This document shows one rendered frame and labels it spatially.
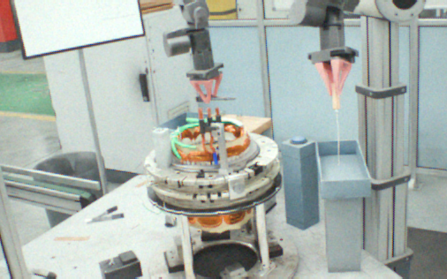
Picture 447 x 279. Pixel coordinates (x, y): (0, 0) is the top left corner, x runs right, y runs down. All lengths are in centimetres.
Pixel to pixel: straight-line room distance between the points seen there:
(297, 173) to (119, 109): 241
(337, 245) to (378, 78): 44
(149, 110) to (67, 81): 74
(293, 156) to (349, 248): 30
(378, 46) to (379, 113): 18
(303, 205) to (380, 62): 44
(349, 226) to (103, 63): 270
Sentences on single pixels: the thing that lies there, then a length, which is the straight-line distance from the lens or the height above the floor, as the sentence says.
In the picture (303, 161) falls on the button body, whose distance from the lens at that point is 151.
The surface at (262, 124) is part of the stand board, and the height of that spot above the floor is 106.
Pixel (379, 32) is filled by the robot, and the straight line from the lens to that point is 145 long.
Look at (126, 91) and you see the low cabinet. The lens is 371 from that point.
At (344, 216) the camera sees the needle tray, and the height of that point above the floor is 94.
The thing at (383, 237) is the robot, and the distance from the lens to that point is 164.
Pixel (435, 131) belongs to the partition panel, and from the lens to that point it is 353.
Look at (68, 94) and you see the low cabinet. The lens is 411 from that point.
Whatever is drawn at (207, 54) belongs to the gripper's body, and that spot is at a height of 129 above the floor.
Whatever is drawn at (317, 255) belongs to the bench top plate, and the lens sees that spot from 148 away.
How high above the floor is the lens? 157
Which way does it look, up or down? 20 degrees down
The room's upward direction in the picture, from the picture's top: 6 degrees counter-clockwise
